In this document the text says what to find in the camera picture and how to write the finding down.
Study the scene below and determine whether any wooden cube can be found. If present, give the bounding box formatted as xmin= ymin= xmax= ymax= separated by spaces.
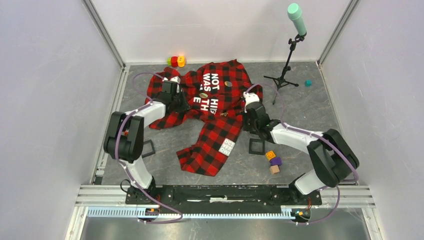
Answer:
xmin=269 ymin=165 xmax=280 ymax=175

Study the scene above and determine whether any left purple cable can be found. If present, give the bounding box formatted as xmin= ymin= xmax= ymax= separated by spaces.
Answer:
xmin=114 ymin=72 xmax=184 ymax=225

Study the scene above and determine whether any red cylinder block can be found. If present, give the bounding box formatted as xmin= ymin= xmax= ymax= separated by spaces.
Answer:
xmin=171 ymin=56 xmax=178 ymax=68

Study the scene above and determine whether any black square frame left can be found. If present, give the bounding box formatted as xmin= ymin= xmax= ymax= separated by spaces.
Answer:
xmin=141 ymin=139 xmax=156 ymax=159

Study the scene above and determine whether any mint green microphone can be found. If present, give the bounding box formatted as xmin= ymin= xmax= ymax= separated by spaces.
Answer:
xmin=287 ymin=3 xmax=307 ymax=36

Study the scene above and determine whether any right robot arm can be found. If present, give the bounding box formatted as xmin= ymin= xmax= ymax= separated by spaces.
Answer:
xmin=242 ymin=102 xmax=359 ymax=204

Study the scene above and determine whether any purple toy brick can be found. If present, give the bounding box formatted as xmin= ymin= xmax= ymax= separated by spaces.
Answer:
xmin=269 ymin=157 xmax=282 ymax=166

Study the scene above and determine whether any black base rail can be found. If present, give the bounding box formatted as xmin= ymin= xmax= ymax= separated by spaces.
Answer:
xmin=124 ymin=184 xmax=323 ymax=216

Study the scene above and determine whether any teal small cube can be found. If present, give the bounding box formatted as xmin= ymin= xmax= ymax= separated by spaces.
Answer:
xmin=304 ymin=79 xmax=312 ymax=87

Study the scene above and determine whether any black tripod mic stand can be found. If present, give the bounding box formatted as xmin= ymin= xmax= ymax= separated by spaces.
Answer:
xmin=263 ymin=33 xmax=307 ymax=105

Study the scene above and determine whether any black square frame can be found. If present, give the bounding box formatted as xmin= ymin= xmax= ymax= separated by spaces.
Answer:
xmin=141 ymin=139 xmax=156 ymax=159
xmin=248 ymin=138 xmax=266 ymax=156

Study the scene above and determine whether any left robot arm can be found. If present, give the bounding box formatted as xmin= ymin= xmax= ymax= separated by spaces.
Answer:
xmin=103 ymin=77 xmax=190 ymax=204

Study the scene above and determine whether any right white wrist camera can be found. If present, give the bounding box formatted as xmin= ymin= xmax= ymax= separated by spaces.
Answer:
xmin=243 ymin=91 xmax=260 ymax=106

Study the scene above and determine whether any black square frame near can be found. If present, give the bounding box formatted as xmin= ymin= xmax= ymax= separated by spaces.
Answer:
xmin=248 ymin=138 xmax=266 ymax=156

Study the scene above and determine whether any purple cable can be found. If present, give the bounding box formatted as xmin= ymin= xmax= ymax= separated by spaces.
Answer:
xmin=245 ymin=82 xmax=360 ymax=226
xmin=114 ymin=72 xmax=184 ymax=225

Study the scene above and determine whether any yellow toy brick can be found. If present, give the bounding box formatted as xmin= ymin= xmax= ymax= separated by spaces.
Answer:
xmin=265 ymin=150 xmax=277 ymax=161

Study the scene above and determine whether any red black plaid shirt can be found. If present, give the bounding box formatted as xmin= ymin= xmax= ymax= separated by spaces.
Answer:
xmin=146 ymin=59 xmax=263 ymax=177

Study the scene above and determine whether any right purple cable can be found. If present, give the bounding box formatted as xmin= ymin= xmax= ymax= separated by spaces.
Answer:
xmin=245 ymin=82 xmax=360 ymax=226

